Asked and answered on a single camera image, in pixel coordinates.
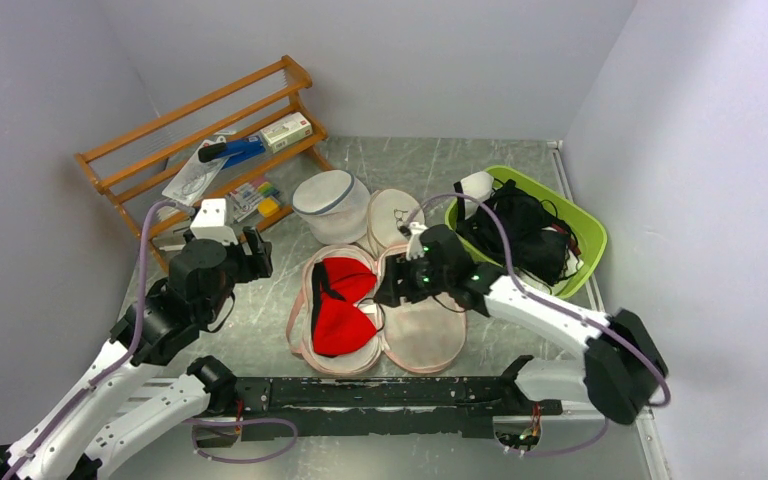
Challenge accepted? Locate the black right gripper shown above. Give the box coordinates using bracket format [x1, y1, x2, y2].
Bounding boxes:
[374, 248, 453, 307]

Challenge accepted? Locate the pink floral mesh laundry bag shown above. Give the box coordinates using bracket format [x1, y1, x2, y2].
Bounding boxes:
[285, 244, 467, 377]

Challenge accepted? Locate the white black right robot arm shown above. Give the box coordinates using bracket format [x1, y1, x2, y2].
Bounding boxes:
[375, 223, 668, 425]

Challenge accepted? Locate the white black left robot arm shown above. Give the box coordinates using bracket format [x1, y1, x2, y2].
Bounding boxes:
[0, 227, 273, 479]

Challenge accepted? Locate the beige mesh bag with glasses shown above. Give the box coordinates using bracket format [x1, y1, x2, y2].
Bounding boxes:
[357, 189, 419, 257]

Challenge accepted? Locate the red bra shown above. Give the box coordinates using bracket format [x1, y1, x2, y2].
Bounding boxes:
[311, 257, 378, 358]

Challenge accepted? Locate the white blue-rimmed mesh bag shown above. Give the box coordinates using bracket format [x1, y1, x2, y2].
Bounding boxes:
[291, 170, 371, 245]

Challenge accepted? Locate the grey stapler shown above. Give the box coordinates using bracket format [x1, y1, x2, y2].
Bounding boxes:
[152, 224, 189, 252]

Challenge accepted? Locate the marker pen pack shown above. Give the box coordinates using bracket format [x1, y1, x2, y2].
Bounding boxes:
[226, 177, 281, 223]

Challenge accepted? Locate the white garment in basket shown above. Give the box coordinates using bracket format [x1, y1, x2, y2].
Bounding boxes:
[456, 171, 494, 219]

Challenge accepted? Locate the clear plastic packet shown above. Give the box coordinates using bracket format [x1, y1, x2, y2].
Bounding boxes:
[161, 135, 226, 206]

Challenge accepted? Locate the black clothes pile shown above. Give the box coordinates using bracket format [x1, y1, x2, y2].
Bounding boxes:
[455, 180, 578, 286]

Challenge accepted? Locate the orange wooden shelf rack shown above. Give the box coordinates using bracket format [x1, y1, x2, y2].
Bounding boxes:
[75, 56, 332, 269]

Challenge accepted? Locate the blue black stapler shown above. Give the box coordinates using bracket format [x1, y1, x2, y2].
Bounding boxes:
[197, 136, 266, 168]

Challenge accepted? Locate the green plastic basket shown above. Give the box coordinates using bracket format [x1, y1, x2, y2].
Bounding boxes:
[444, 164, 609, 305]

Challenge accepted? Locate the white red-marked box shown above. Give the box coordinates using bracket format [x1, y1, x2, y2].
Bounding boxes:
[259, 112, 313, 153]

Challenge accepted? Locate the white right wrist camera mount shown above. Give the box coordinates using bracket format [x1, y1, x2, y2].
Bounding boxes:
[405, 222, 427, 261]

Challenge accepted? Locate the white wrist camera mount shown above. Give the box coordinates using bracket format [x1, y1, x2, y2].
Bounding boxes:
[405, 222, 427, 261]
[190, 198, 239, 246]

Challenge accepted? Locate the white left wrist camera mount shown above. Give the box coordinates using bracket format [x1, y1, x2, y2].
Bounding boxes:
[190, 198, 239, 246]

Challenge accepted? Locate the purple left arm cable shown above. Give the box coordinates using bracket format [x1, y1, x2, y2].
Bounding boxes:
[0, 200, 299, 480]

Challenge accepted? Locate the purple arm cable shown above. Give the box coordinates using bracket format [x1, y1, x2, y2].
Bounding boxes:
[403, 192, 672, 460]
[0, 200, 299, 480]

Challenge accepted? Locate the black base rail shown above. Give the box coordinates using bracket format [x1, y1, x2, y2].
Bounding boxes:
[201, 376, 562, 441]

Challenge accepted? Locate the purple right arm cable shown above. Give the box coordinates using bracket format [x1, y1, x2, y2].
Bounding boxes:
[403, 192, 672, 460]

